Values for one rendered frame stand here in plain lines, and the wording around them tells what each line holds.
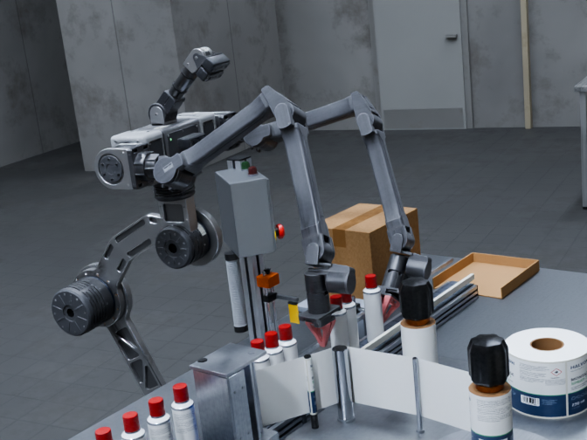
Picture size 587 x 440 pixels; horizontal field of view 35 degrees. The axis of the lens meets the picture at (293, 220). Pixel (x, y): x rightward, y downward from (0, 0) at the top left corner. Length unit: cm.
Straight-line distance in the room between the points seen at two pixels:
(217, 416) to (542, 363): 75
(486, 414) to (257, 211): 72
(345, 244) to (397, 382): 89
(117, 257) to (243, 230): 110
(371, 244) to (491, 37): 751
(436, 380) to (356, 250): 93
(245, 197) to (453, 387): 66
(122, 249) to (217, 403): 131
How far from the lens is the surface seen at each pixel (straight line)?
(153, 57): 966
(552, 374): 223
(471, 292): 309
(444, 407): 217
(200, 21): 988
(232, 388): 201
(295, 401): 225
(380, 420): 230
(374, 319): 267
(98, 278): 336
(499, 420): 200
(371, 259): 296
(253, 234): 225
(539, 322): 294
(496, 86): 1039
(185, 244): 293
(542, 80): 1026
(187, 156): 257
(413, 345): 233
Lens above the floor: 196
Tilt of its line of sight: 15 degrees down
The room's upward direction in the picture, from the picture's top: 6 degrees counter-clockwise
